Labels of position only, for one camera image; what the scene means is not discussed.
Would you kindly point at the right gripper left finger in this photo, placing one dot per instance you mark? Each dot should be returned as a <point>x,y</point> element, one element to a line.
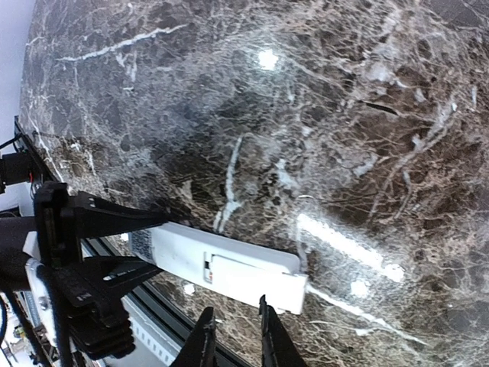
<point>199,348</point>

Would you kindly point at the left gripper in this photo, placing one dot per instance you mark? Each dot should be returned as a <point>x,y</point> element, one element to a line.
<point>62,220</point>

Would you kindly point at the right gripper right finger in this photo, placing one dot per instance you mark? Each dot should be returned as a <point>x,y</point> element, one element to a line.
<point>278,349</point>

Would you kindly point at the white battery cover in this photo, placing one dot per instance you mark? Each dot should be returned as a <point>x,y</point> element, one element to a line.
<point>284,285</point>

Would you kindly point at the white remote control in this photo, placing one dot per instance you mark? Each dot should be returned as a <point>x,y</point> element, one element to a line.
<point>184,251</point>

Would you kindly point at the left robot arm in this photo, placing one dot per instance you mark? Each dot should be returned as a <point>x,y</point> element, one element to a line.
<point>11,244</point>

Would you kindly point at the grey slotted cable duct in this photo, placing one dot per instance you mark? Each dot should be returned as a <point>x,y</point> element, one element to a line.
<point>153,344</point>

